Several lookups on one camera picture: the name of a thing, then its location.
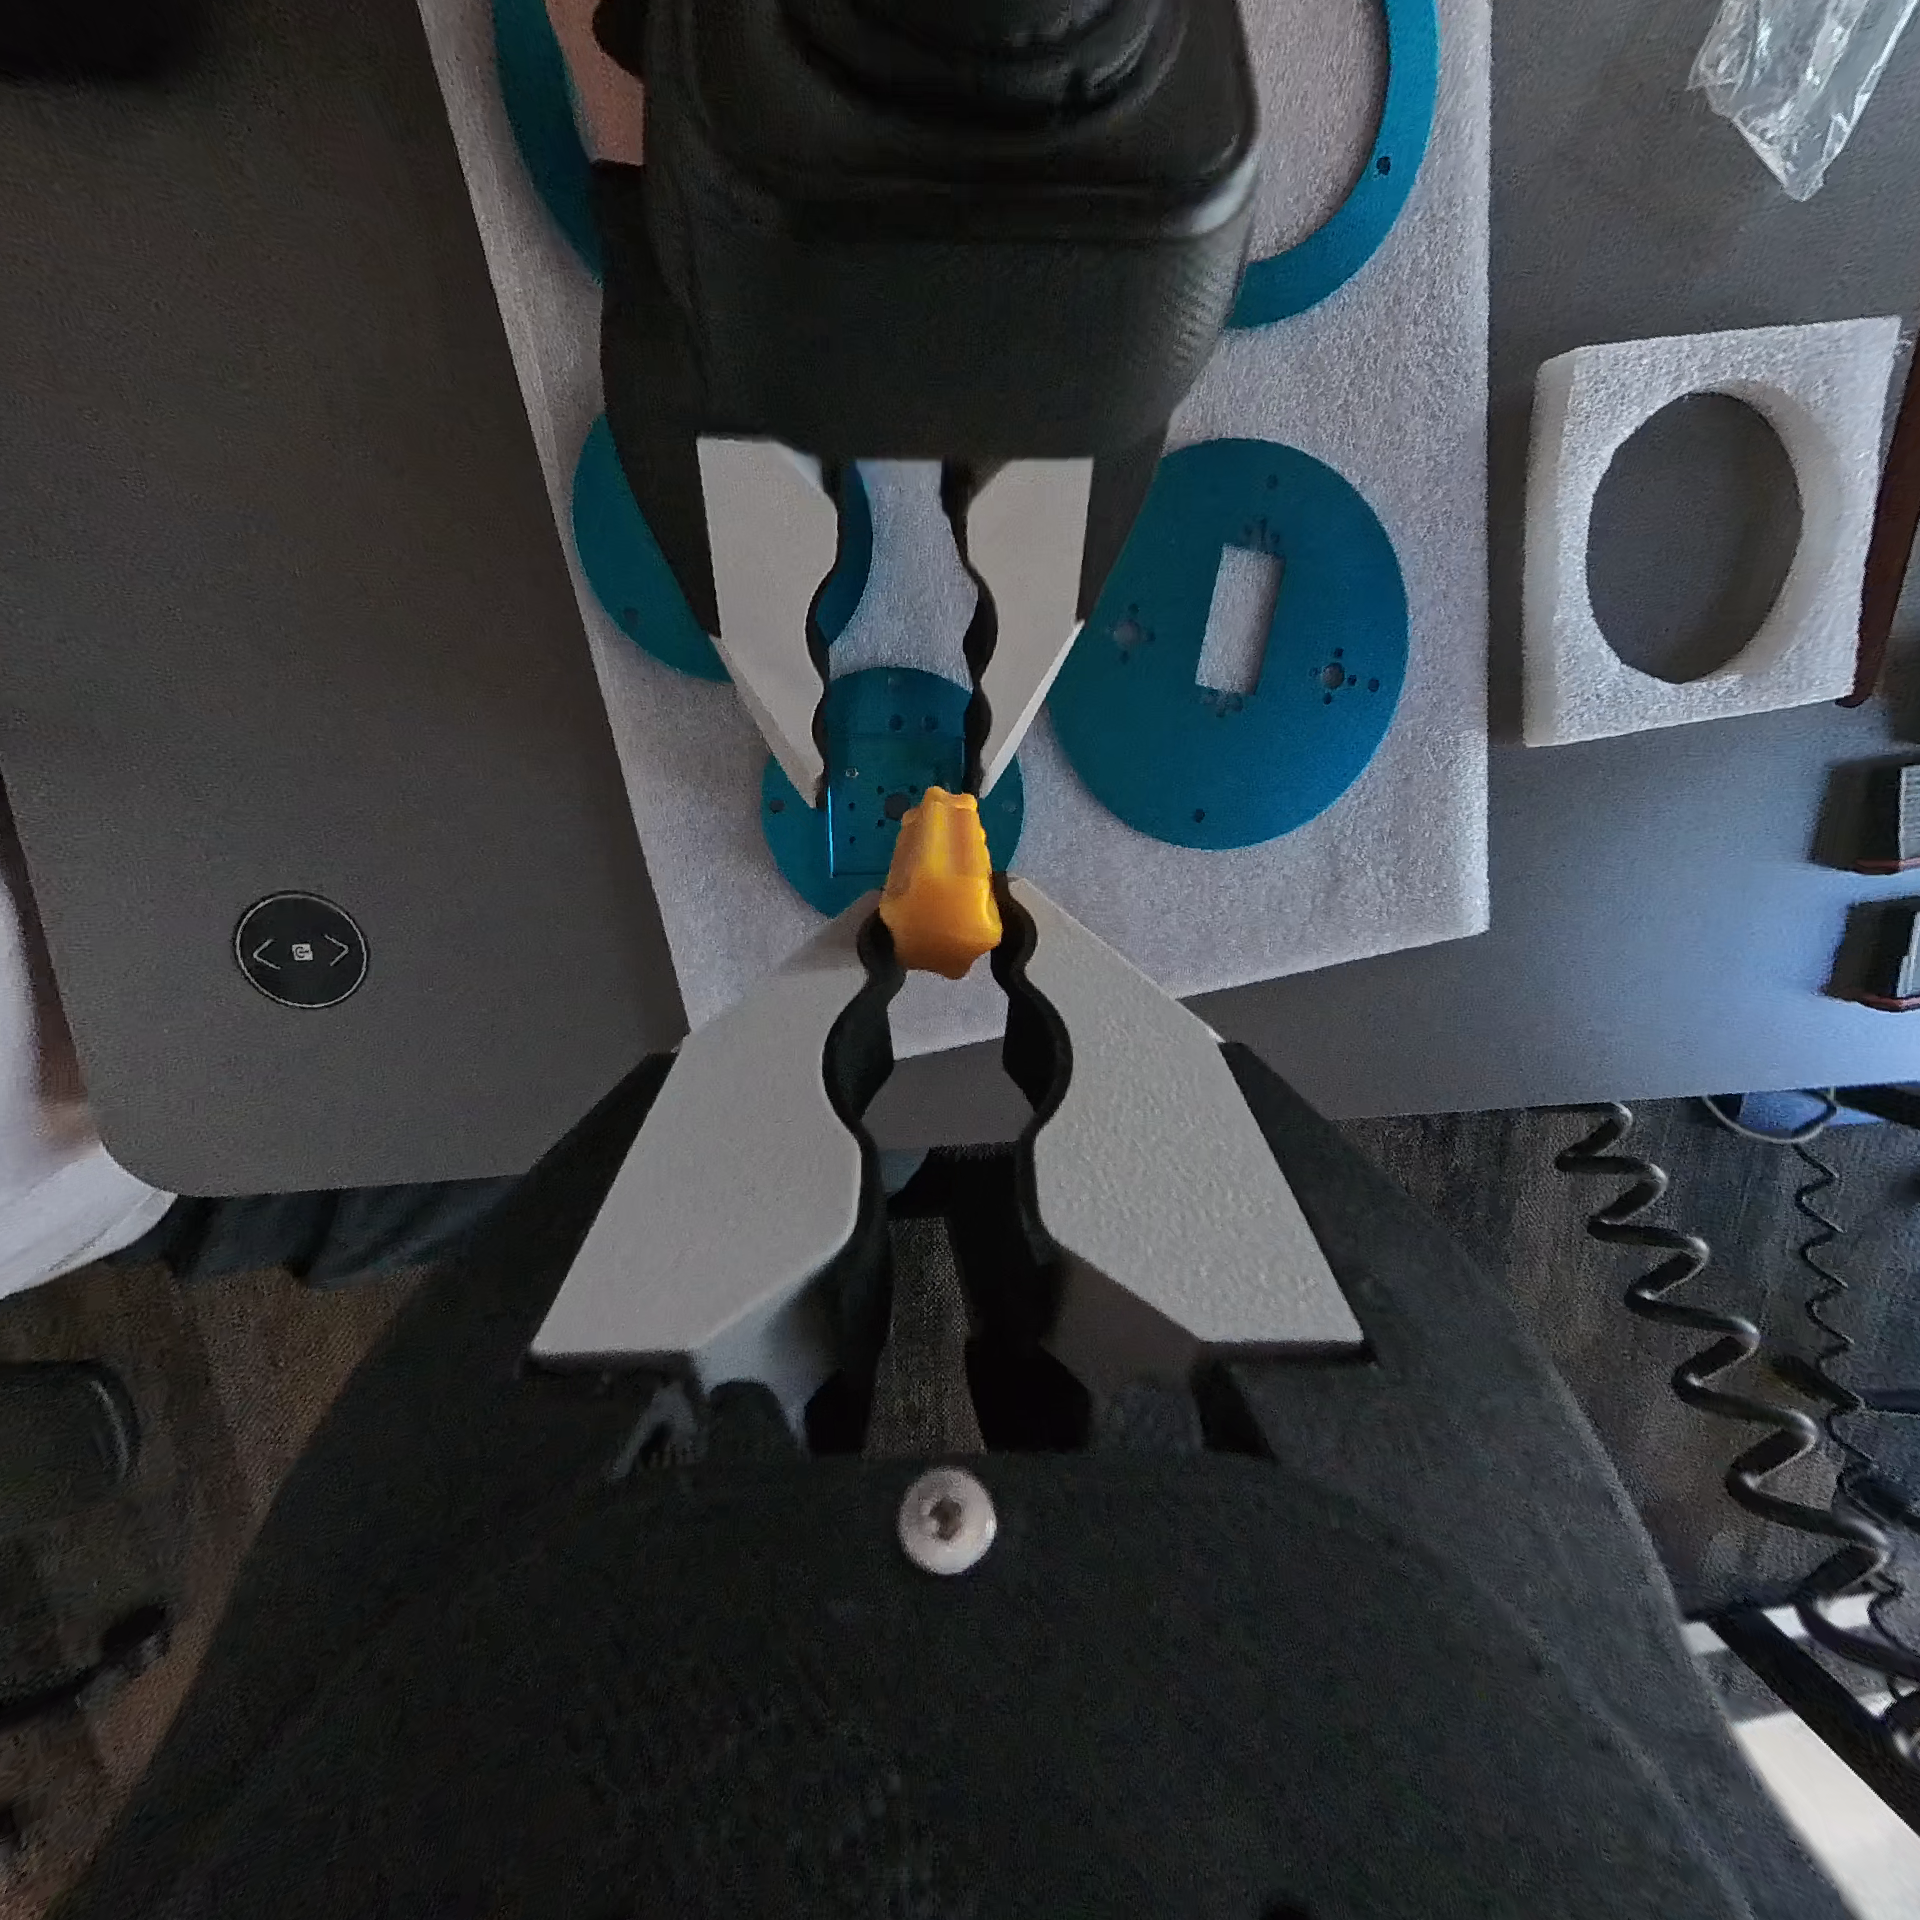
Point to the blue round plate small holes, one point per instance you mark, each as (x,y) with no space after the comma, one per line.
(629,569)

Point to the blue square perforated bracket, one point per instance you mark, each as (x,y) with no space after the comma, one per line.
(856,826)

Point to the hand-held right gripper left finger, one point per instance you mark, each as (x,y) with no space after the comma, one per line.
(704,1200)

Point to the white foam sheet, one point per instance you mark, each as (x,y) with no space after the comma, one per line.
(1349,870)

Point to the blue round plate rectangular slot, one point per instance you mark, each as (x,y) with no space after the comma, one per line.
(1141,750)

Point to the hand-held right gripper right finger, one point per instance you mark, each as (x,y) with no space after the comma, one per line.
(1185,1200)

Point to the grey desk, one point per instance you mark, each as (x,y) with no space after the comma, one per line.
(301,452)

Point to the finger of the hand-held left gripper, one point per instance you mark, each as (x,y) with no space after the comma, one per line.
(765,569)
(1043,569)

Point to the round black desk control button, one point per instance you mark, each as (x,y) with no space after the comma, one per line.
(303,950)

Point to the white foam block round hole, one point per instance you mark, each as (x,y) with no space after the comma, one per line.
(1560,674)

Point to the clear plastic bag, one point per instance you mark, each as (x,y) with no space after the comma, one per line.
(1785,90)

